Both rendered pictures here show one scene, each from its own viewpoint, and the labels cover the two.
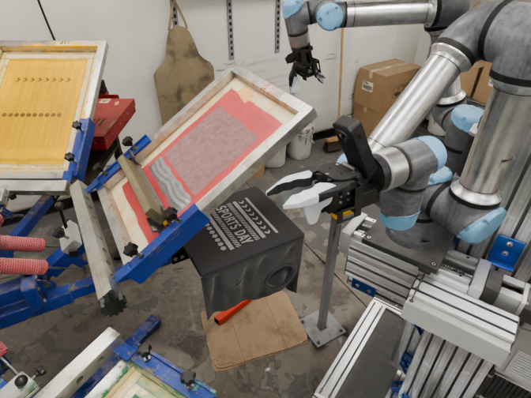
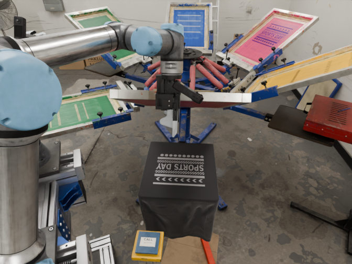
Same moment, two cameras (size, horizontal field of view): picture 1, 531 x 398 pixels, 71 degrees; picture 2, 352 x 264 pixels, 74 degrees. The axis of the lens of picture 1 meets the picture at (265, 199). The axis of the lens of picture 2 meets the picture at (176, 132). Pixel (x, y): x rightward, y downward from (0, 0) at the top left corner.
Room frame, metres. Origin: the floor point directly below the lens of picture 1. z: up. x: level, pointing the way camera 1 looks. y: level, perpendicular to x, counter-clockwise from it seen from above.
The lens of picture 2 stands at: (1.85, -0.74, 1.99)
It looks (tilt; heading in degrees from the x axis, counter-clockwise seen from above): 36 degrees down; 123
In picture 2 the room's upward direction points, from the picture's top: straight up
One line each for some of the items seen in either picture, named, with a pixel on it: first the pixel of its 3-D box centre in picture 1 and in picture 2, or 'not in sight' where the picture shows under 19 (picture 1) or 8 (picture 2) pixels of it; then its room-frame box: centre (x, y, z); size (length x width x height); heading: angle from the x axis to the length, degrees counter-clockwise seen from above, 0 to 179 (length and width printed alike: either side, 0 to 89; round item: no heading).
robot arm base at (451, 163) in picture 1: (456, 155); not in sight; (1.28, -0.74, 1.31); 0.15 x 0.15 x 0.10
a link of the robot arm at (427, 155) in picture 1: (413, 160); not in sight; (0.63, -0.29, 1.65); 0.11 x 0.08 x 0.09; 120
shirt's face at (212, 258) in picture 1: (232, 224); (179, 166); (1.30, 0.15, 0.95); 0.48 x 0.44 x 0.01; 120
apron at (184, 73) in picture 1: (184, 69); not in sight; (3.24, 0.69, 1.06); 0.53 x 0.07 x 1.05; 120
